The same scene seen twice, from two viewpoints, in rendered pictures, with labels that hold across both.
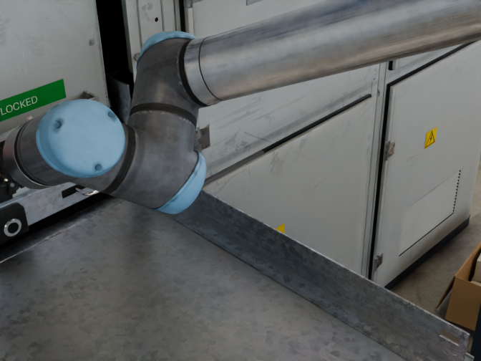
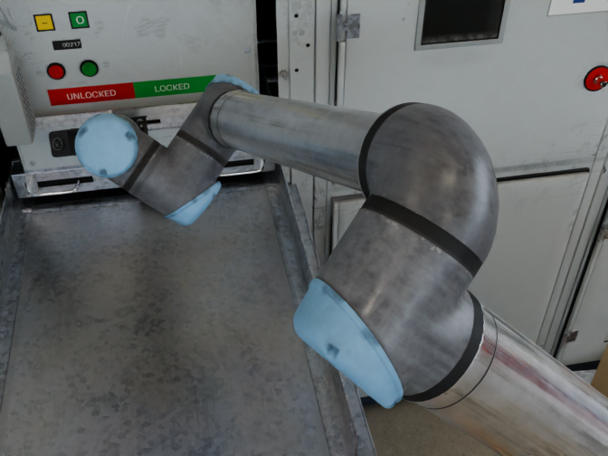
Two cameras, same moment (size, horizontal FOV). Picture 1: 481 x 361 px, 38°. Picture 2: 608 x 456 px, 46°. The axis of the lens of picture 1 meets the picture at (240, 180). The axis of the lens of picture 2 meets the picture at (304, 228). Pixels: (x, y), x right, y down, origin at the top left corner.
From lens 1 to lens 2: 0.61 m
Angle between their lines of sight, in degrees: 29
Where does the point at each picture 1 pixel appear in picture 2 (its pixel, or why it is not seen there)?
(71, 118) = (94, 129)
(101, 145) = (112, 156)
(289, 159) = not seen: hidden behind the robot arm
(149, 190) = (152, 201)
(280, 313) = (271, 337)
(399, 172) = not seen: outside the picture
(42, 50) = (198, 48)
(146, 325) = (175, 298)
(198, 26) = (350, 61)
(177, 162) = (180, 187)
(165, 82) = (202, 119)
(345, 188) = (529, 252)
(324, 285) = not seen: hidden behind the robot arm
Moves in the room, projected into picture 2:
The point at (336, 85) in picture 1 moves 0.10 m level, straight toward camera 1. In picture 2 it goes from (532, 149) to (509, 168)
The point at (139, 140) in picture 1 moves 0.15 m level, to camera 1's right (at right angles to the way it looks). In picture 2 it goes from (154, 160) to (233, 194)
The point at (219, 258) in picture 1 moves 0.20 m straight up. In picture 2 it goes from (273, 270) to (270, 185)
